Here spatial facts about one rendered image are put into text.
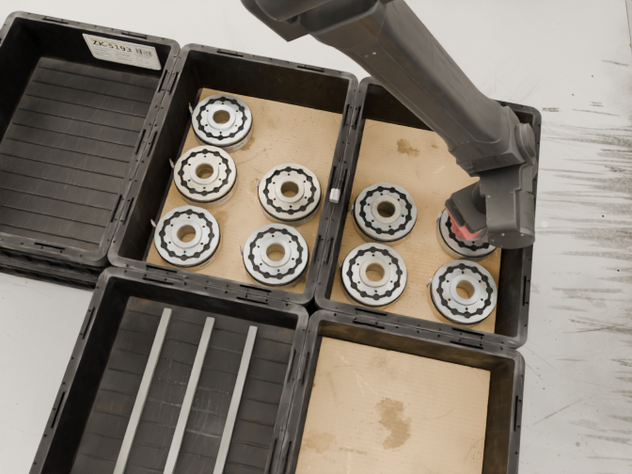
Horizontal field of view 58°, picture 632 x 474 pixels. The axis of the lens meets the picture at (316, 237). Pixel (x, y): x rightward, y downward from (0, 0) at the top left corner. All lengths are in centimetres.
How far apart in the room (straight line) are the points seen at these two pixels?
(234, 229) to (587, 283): 66
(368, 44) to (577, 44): 102
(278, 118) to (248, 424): 52
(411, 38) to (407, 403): 56
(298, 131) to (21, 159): 48
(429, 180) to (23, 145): 70
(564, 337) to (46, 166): 95
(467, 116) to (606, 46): 90
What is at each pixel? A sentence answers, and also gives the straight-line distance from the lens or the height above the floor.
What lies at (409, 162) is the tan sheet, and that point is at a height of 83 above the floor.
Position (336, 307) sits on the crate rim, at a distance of 80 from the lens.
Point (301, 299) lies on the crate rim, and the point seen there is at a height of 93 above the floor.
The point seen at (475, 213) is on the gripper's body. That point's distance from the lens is 85.
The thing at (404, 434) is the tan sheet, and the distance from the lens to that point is 89.
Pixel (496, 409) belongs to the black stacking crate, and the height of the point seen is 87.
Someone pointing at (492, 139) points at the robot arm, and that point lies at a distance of 66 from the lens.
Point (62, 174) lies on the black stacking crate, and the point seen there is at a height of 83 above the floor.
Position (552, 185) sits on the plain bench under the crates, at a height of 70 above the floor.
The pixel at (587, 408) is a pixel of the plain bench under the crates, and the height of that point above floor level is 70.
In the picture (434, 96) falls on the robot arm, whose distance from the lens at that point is 55.
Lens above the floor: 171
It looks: 69 degrees down
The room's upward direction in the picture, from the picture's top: 5 degrees clockwise
